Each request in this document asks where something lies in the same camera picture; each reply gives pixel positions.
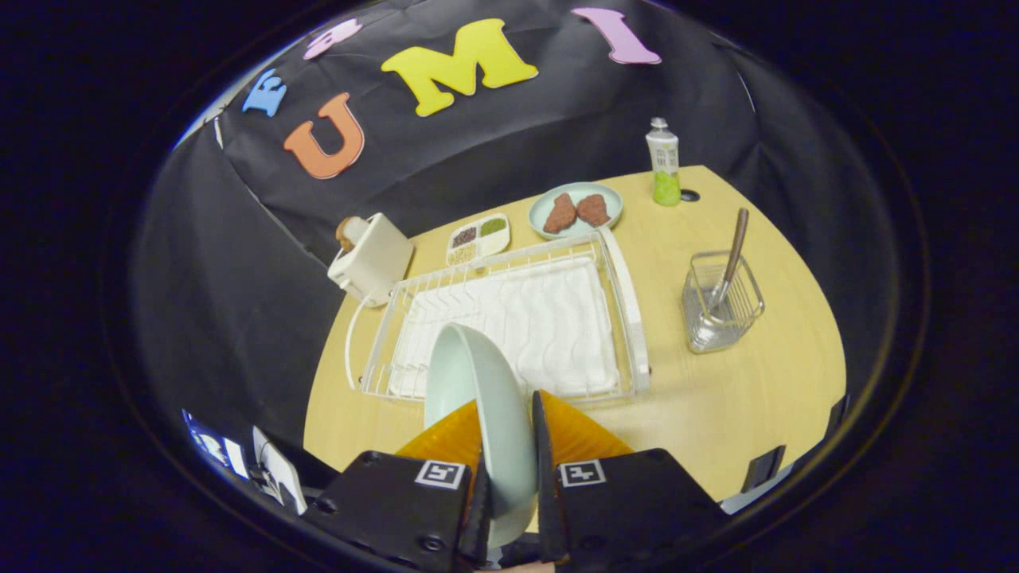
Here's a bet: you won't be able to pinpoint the green drink bottle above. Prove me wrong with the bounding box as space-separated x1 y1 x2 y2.
646 118 682 207

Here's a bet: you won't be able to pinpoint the metal wire basket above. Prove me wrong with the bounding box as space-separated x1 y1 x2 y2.
682 251 766 354

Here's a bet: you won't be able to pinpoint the pale green plate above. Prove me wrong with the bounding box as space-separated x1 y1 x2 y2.
424 322 539 550

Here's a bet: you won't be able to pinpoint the brown meat piece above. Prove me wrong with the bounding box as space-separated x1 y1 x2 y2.
576 193 611 228
543 193 578 234

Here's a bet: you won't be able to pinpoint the brown handled metal spoon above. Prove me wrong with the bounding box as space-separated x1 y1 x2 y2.
707 209 750 313

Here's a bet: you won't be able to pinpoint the small green plate with meat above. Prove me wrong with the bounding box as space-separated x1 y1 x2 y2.
529 182 624 240

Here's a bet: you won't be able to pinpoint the white toaster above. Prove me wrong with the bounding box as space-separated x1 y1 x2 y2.
327 212 416 308

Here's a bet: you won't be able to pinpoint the white wire dish rack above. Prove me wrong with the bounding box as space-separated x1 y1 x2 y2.
358 227 651 403

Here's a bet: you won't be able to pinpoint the black backdrop cloth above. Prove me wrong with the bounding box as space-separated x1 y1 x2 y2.
131 0 900 478

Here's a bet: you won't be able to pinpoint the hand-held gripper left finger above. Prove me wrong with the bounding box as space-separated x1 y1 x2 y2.
303 398 493 573

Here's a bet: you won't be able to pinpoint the white printed sheets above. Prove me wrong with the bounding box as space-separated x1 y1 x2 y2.
183 410 307 516

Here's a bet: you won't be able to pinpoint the white toaster cable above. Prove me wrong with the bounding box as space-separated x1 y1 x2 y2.
345 290 375 391

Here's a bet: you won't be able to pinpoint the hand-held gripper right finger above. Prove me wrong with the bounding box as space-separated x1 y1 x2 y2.
531 388 729 573

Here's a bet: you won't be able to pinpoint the white divided condiment dish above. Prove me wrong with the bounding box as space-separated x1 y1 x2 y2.
445 212 511 267

